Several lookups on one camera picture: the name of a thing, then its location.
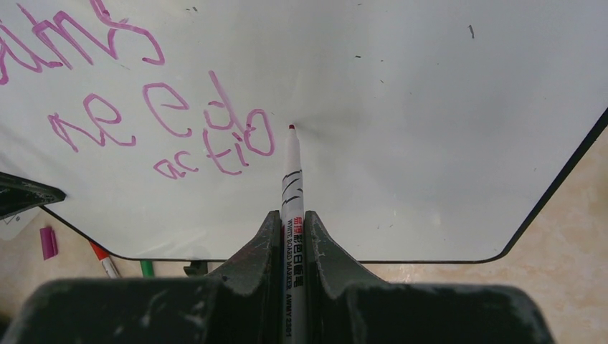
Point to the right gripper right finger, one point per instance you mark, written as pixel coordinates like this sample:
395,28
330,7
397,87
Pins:
350,304

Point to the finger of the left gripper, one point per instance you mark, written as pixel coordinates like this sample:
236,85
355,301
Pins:
20,194

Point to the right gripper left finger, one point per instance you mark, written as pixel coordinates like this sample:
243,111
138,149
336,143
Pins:
238,302

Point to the pink marker cap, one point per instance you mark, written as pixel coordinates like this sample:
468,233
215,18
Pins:
48,242

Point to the pink whiteboard marker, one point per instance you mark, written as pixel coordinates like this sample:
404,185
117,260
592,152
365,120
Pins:
294,302

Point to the whiteboard with black frame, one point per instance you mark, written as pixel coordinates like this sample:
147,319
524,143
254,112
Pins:
429,130

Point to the whiteboard metal stand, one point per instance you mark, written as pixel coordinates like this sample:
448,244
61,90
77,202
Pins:
196,269

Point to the green whiteboard marker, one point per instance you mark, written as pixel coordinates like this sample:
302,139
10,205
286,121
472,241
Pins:
147,269

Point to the red whiteboard marker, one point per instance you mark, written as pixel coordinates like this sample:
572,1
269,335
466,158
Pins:
105,260

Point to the green white chessboard mat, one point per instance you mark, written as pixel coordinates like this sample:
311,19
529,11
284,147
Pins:
13,225

